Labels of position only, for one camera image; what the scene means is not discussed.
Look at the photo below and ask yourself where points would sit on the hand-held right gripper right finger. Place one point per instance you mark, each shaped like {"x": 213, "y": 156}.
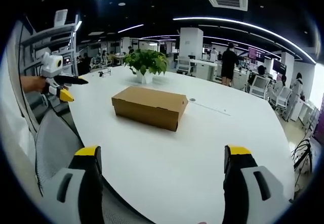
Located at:
{"x": 249, "y": 183}

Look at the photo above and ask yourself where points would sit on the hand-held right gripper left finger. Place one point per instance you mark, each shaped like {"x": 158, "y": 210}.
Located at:
{"x": 76, "y": 183}

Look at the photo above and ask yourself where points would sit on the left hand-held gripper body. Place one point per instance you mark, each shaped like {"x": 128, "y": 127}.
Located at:
{"x": 51, "y": 68}

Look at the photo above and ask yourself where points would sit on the brown cardboard shoe box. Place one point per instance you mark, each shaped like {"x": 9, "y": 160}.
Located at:
{"x": 149, "y": 107}

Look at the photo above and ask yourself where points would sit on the person's left hand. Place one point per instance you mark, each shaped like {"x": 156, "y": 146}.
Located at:
{"x": 34, "y": 83}

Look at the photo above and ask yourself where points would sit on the grey metal shelving rack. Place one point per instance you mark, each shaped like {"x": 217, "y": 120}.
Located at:
{"x": 50, "y": 44}

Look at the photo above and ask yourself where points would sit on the small device on table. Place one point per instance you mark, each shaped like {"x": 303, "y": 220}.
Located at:
{"x": 105, "y": 72}

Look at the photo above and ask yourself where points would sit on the grey mesh office chair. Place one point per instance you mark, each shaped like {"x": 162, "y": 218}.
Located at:
{"x": 54, "y": 143}

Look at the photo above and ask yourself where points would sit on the white plant pot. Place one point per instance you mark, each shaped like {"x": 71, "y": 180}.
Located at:
{"x": 144, "y": 77}

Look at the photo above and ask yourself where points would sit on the green potted plant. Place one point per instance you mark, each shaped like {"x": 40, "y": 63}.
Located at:
{"x": 146, "y": 62}

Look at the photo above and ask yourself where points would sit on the white office chair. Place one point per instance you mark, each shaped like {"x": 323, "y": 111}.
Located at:
{"x": 184, "y": 66}
{"x": 259, "y": 86}
{"x": 282, "y": 97}

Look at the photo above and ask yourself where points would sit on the white square pillar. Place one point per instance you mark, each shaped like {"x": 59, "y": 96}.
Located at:
{"x": 191, "y": 40}

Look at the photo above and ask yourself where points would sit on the wall display screen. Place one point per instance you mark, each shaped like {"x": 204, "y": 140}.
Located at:
{"x": 255, "y": 54}

